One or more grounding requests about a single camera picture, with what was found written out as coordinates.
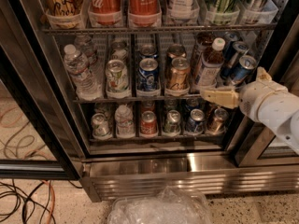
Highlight clear plastic bag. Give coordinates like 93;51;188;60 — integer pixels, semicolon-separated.
107;187;212;224

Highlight red coca-cola bottle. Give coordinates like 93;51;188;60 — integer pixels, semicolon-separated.
129;0;158;27
91;0;121;25

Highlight orange cable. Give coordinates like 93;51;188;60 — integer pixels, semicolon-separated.
40;179;57;224

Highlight rear blue pepsi can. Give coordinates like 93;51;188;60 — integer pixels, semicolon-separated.
139;44;159;60

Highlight white labelled bottle top shelf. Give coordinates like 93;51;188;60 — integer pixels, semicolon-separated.
169;0;195;19

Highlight front clear water bottle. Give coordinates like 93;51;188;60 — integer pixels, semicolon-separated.
64;44;101;101

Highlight bottom shelf green silver can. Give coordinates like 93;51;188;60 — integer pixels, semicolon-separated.
164;110;181;133

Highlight bottom shelf gold can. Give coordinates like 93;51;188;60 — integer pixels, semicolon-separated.
206;107;229;134

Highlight front amber juice bottle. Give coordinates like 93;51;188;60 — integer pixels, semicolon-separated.
193;37;225;90

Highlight front white green can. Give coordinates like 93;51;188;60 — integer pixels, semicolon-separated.
106;60;129;92

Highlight clear water bottle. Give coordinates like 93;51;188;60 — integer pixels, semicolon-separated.
64;44;101;101
74;35;97;64

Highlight black cables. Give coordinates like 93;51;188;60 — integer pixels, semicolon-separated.
0;178;57;224

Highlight rear gold soda can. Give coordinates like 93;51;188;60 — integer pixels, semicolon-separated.
165;44;187;75

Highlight rear clear water bottle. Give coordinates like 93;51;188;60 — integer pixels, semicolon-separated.
74;35;97;64

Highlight right red coca-cola bottle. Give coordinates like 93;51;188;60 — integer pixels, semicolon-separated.
129;0;158;27

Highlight bottom shelf small water bottle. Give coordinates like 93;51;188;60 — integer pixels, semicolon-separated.
115;105;135;138

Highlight gold soda can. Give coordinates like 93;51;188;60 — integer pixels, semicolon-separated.
166;57;190;91
165;44;187;75

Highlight bottom shelf white green can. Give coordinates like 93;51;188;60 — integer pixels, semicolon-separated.
91;113;110;138

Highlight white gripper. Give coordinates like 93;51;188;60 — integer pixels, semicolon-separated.
200;66;288;122

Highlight bottom shelf blue can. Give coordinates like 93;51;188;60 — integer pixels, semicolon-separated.
185;109;205;133

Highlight blue pepsi can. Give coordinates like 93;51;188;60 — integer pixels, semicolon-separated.
139;44;159;60
138;58;159;91

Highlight left red coca-cola bottle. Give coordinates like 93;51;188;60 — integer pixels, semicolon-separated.
91;0;121;25

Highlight green striped tall can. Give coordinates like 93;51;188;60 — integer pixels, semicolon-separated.
205;0;237;25

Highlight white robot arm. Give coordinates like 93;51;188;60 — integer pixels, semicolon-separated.
200;67;299;153

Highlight front blue pepsi can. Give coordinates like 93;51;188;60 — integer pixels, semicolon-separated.
138;58;159;91

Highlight bottom shelf red coke can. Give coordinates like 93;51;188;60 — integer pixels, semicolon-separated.
140;111;157;134

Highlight amber juice bottle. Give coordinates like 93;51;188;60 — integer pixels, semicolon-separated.
193;37;225;90
190;32;215;74

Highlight rear amber juice bottle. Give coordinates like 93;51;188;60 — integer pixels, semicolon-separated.
190;32;215;74

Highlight tall gold can top shelf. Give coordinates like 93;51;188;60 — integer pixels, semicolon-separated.
46;0;83;29

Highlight front gold soda can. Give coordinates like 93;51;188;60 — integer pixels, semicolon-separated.
166;57;190;91

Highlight open glass fridge door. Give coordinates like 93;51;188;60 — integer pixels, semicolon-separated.
0;0;85;181

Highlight rear white green can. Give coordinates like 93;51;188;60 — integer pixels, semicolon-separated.
110;41;128;63

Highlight stainless steel glass-door fridge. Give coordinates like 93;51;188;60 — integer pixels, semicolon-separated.
0;0;299;203

